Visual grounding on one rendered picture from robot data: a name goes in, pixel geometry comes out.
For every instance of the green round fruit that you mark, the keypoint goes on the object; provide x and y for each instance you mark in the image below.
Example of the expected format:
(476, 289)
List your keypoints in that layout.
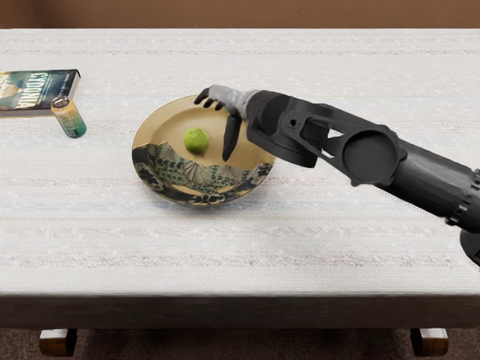
(195, 140)

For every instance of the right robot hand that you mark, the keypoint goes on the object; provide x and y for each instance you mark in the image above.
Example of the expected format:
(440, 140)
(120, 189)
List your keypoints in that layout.
(227, 97)

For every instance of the paperback book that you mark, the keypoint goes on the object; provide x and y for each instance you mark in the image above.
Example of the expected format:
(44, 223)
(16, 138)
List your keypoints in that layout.
(33, 92)

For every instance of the golden patterned plate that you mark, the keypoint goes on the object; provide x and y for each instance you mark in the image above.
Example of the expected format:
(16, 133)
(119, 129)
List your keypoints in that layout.
(168, 157)

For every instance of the green drink can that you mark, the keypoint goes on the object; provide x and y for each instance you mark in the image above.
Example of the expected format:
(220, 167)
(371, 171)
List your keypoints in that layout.
(69, 117)

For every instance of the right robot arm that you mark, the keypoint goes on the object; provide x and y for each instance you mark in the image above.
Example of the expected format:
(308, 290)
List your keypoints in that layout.
(360, 150)

